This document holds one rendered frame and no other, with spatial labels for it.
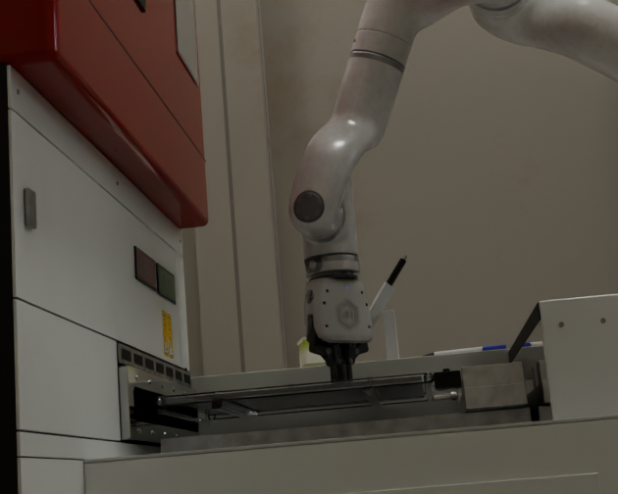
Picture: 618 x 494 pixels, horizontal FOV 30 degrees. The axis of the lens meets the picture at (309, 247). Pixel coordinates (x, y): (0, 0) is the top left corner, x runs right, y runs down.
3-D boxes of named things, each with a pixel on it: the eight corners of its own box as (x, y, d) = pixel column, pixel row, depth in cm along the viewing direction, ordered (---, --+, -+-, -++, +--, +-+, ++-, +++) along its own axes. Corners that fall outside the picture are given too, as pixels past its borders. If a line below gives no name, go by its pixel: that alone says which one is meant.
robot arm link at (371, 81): (388, 41, 167) (329, 238, 164) (409, 76, 182) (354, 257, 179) (332, 29, 170) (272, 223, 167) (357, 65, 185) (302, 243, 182)
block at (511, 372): (463, 388, 149) (461, 366, 150) (462, 390, 153) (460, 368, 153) (525, 382, 149) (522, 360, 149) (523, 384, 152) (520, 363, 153)
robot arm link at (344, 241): (349, 250, 170) (364, 260, 179) (341, 165, 172) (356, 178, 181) (295, 257, 172) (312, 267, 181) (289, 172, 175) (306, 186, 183)
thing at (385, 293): (364, 362, 190) (357, 283, 192) (366, 365, 193) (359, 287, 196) (401, 359, 189) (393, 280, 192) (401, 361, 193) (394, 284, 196)
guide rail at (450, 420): (161, 461, 154) (160, 438, 155) (164, 461, 156) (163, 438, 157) (533, 429, 150) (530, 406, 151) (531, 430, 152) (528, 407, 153)
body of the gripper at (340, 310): (321, 266, 169) (327, 341, 167) (373, 270, 175) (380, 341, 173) (291, 275, 175) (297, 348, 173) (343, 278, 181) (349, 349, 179)
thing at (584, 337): (553, 421, 129) (539, 300, 132) (518, 437, 183) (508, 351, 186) (638, 415, 128) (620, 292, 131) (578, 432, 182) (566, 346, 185)
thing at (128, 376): (118, 440, 145) (115, 366, 147) (190, 448, 188) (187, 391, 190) (131, 439, 145) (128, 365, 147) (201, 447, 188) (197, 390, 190)
